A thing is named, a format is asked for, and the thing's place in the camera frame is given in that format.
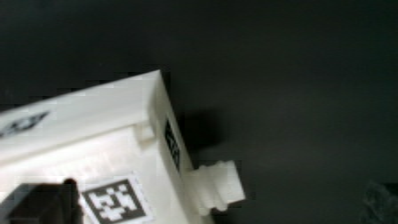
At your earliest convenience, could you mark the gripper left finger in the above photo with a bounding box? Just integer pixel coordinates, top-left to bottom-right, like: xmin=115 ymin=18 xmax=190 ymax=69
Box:
xmin=0 ymin=179 xmax=83 ymax=224

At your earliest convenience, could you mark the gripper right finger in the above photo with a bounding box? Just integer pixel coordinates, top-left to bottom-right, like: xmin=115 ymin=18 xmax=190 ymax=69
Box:
xmin=361 ymin=182 xmax=398 ymax=224

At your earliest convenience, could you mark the white door panel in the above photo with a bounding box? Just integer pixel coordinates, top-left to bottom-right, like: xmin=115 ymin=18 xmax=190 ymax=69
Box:
xmin=0 ymin=71 xmax=245 ymax=224

